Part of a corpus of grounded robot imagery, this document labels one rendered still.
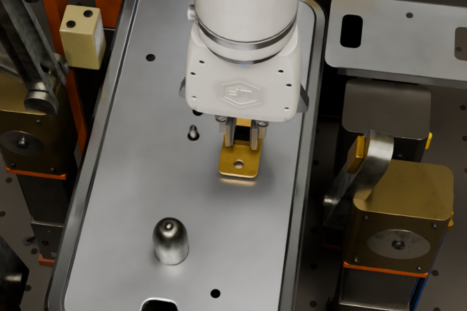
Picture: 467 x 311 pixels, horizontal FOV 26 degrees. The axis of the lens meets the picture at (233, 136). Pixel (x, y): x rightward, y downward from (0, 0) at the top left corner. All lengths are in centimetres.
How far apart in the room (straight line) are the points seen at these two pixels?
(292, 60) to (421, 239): 22
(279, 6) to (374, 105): 31
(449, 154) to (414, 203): 45
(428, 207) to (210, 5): 29
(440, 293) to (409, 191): 36
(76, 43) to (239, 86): 22
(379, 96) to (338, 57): 6
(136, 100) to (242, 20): 28
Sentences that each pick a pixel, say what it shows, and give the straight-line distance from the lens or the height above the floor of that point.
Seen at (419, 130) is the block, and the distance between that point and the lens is 105.
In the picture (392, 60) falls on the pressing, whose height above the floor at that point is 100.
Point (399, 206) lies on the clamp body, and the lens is 93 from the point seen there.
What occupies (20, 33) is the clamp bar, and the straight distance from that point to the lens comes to 90.
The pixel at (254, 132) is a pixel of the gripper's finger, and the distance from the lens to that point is 95.
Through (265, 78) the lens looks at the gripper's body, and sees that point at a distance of 86.
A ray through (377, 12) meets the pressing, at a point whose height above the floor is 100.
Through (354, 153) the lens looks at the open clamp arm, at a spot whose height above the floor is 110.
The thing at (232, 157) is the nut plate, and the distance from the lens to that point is 98.
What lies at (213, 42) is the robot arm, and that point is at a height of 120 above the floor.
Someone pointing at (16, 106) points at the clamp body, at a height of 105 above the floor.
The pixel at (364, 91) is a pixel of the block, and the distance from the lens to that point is 107.
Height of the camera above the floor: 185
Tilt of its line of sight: 58 degrees down
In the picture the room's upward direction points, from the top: straight up
